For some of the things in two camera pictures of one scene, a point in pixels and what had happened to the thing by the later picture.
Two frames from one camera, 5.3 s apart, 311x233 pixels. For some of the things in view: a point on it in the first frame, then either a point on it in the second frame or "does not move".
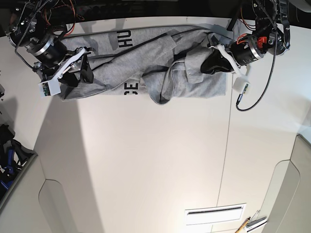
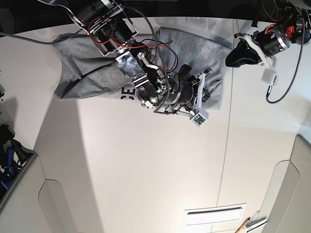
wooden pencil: [240, 229] does not move
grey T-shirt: [164, 62] does not move
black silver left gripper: [57, 62] → [188, 92]
